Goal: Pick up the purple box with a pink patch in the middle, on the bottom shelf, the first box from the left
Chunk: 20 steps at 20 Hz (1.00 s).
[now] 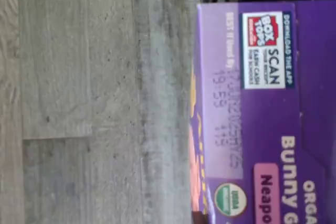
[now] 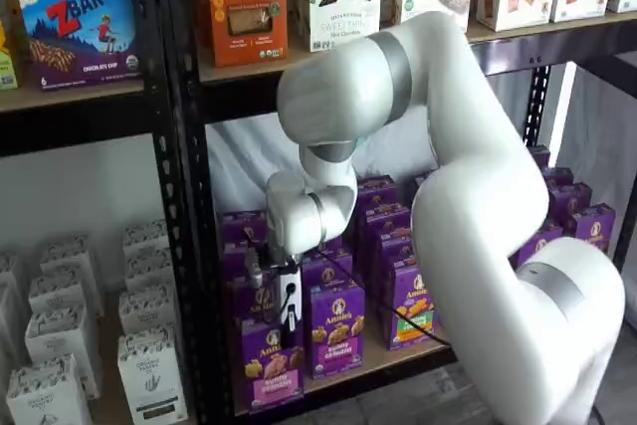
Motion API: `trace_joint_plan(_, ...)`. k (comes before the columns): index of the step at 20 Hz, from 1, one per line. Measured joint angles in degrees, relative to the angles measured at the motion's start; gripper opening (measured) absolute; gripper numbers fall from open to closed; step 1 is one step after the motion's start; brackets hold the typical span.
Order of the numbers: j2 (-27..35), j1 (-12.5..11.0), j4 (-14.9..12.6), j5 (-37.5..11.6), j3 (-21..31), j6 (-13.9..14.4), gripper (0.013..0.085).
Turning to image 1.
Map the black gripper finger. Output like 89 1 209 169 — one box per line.
191 210 207 224

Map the purple Annie's box pink patch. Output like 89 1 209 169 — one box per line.
187 2 336 224

